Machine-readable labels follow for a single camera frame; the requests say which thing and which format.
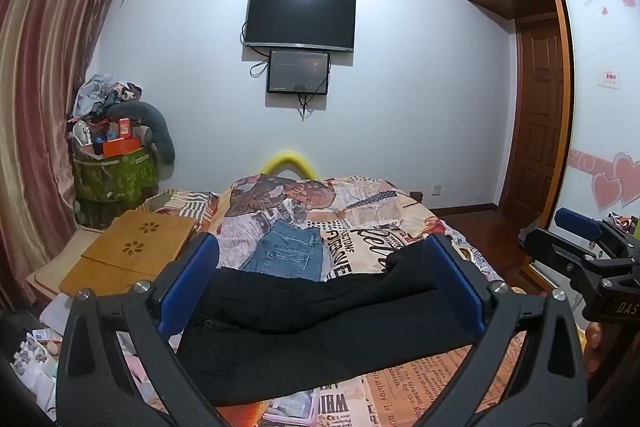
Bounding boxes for printed blanket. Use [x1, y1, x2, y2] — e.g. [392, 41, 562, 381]
[135, 174, 531, 427]

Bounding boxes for blue jeans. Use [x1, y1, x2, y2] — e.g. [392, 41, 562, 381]
[244, 221, 325, 283]

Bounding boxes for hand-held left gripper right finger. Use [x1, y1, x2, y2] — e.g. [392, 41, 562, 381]
[415, 234, 587, 427]

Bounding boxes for striped curtain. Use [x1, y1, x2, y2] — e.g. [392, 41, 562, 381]
[0, 0, 133, 308]

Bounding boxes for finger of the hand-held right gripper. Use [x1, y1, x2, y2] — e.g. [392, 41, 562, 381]
[554, 207, 607, 253]
[522, 228, 603, 280]

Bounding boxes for wall-mounted black television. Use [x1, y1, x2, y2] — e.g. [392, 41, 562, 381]
[244, 0, 357, 54]

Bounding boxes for person's right hand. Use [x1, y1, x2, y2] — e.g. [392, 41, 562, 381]
[582, 319, 608, 352]

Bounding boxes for green fabric storage basket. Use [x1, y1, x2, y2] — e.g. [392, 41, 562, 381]
[72, 147, 161, 228]

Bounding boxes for black pants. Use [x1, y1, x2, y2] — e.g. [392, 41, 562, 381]
[172, 242, 488, 408]

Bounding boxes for small black monitor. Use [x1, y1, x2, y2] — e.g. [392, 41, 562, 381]
[266, 49, 332, 96]

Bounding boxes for orange box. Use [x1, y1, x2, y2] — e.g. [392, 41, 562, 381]
[102, 136, 146, 158]

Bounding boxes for yellow foam tube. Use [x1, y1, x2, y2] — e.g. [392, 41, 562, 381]
[263, 150, 321, 180]

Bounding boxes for black television cable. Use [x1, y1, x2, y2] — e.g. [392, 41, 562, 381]
[251, 49, 271, 78]

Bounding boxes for grey neck pillow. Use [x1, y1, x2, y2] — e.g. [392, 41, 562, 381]
[107, 101, 177, 180]

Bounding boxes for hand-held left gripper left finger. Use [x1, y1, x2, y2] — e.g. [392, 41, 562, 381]
[56, 232, 236, 427]

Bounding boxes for pile of clothes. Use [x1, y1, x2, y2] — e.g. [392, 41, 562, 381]
[67, 74, 146, 148]

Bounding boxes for pile of small paper boxes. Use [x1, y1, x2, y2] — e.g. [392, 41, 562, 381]
[10, 327, 65, 408]

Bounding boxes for white heart-print wardrobe door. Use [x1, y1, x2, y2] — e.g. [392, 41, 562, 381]
[547, 0, 640, 233]

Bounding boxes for pale wooden board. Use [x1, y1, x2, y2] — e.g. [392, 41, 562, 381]
[25, 227, 101, 308]

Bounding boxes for bamboo lap table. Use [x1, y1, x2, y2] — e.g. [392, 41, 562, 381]
[59, 209, 198, 298]

